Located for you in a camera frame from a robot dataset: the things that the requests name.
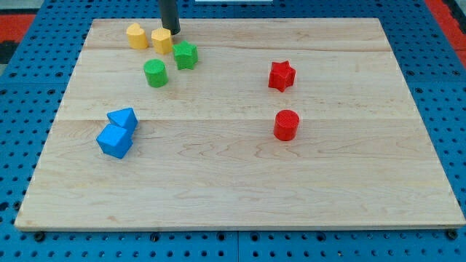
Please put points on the yellow heart block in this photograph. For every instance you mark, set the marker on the yellow heart block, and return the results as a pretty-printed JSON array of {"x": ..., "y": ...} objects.
[{"x": 136, "y": 36}]

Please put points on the wooden board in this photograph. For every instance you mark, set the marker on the wooden board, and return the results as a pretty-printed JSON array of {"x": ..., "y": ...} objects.
[{"x": 204, "y": 155}]

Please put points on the green star block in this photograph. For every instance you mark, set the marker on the green star block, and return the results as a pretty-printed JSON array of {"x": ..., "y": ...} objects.
[{"x": 185, "y": 55}]

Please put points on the red star block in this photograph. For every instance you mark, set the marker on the red star block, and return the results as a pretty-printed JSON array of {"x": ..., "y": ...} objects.
[{"x": 281, "y": 76}]

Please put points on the blue cube block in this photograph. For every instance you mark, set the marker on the blue cube block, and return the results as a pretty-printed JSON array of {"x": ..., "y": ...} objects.
[{"x": 115, "y": 141}]

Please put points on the yellow hexagon block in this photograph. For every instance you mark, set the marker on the yellow hexagon block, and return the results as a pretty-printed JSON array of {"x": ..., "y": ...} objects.
[{"x": 162, "y": 41}]

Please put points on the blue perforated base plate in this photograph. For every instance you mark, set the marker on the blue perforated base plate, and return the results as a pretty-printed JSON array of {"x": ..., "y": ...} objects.
[{"x": 35, "y": 80}]

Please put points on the red cylinder block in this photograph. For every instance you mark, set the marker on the red cylinder block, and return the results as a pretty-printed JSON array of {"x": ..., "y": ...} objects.
[{"x": 286, "y": 125}]

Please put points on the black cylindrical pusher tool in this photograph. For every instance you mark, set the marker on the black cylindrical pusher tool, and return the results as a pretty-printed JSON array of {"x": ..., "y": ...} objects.
[{"x": 168, "y": 10}]

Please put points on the blue triangle block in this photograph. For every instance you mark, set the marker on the blue triangle block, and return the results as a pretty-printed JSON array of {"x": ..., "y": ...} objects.
[{"x": 124, "y": 118}]

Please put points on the green cylinder block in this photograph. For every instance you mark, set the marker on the green cylinder block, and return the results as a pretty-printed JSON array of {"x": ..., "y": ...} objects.
[{"x": 155, "y": 73}]

